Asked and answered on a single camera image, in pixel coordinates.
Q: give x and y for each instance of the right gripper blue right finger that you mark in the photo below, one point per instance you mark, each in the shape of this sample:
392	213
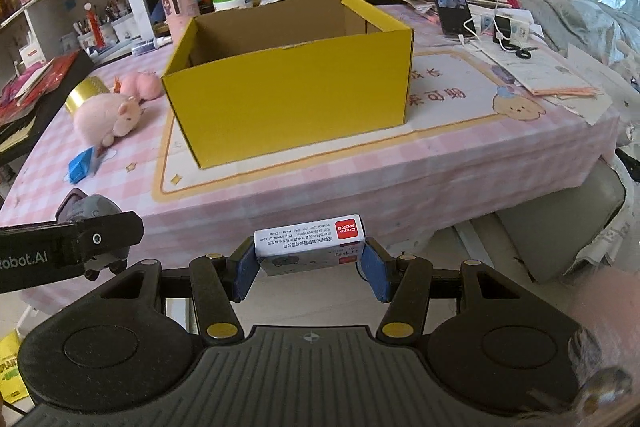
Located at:
403	284

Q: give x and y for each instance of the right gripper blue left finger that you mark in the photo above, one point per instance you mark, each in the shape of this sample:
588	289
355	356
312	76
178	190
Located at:
217	281

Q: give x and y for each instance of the grey toy car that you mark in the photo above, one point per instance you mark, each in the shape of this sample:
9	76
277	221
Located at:
90	211

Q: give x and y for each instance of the small white red box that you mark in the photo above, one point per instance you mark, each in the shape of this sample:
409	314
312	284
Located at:
310	245

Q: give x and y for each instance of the light pink plush pig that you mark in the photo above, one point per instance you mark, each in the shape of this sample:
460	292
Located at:
105	117

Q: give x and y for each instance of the yellow plastic bag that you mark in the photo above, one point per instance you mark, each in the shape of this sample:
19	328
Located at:
12	386

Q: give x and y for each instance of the black keyboard piano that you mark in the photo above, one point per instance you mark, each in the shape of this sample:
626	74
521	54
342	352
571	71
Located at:
21	136

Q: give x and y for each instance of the grey chair cushion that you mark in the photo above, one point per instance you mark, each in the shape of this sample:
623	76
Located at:
558	234

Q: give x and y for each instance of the red papers pile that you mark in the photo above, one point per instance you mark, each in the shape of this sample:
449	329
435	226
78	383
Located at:
42	81

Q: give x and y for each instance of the yellow tape roll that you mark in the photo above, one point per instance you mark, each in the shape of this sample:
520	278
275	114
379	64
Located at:
87	88

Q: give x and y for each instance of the pink checkered tablecloth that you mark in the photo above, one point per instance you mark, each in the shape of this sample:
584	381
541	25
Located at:
470	160

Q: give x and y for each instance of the yellow cardboard box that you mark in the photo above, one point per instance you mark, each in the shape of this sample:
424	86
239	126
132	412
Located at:
250	82

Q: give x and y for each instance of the dark pink plush toy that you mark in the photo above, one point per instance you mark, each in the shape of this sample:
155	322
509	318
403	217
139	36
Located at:
143	86

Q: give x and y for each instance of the white pen holder left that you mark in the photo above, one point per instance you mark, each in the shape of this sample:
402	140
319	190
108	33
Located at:
88	41

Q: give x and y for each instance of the white pen holder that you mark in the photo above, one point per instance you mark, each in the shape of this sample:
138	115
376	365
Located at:
88	41
125	28

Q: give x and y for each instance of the white pen holder right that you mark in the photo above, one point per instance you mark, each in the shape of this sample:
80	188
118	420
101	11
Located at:
125	28

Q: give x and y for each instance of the white blue spray bottle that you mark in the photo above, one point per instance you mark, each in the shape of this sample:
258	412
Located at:
150	45

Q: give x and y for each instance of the black smartphone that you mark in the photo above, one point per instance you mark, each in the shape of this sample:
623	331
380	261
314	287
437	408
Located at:
455	18

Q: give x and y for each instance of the pink humidifier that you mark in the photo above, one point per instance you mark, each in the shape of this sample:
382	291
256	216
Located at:
178	14

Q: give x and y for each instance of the white charger block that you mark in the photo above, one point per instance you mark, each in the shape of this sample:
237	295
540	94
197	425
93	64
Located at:
508	29

